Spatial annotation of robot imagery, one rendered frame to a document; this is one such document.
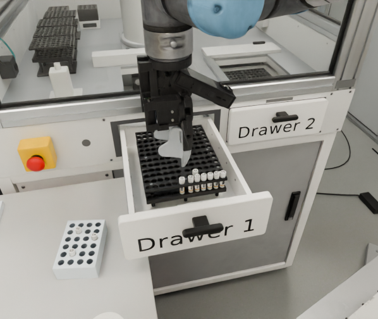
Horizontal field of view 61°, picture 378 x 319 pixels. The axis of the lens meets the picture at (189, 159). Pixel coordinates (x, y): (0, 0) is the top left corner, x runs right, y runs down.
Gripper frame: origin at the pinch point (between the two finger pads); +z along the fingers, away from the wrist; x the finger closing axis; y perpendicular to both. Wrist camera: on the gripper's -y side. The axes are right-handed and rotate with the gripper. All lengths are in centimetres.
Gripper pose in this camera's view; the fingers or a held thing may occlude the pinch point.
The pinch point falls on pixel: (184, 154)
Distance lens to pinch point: 63.3
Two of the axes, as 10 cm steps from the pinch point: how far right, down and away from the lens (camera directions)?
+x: 2.2, 5.9, -7.7
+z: 0.1, 7.9, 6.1
